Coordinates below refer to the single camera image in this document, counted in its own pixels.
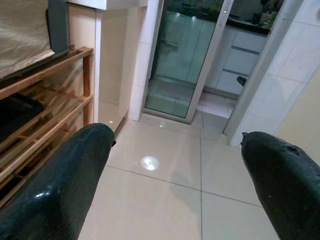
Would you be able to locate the wooden slatted rack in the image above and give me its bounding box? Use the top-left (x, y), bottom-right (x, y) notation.
top-left (0, 44), bottom-right (95, 208)

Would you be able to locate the glass sliding door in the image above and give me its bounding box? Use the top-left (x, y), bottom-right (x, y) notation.
top-left (143, 0), bottom-right (235, 123)

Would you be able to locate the white kitchen drawer unit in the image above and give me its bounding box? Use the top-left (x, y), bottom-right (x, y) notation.
top-left (202, 24), bottom-right (270, 96)

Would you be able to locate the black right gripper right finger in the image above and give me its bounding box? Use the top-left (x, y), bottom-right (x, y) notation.
top-left (240, 131), bottom-right (320, 240)

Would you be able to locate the black flat tray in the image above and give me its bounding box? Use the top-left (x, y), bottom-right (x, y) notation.
top-left (0, 92), bottom-right (45, 143)

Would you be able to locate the beige cloth cover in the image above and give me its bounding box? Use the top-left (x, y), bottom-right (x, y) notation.
top-left (0, 0), bottom-right (56, 80)

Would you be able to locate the white counter cabinet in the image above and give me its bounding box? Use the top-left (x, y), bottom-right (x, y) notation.
top-left (66, 0), bottom-right (147, 133)

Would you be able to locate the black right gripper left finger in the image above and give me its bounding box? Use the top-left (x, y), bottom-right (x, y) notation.
top-left (0, 122), bottom-right (117, 240)

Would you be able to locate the dark grey box appliance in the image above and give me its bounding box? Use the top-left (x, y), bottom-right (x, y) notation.
top-left (46, 0), bottom-right (70, 57)

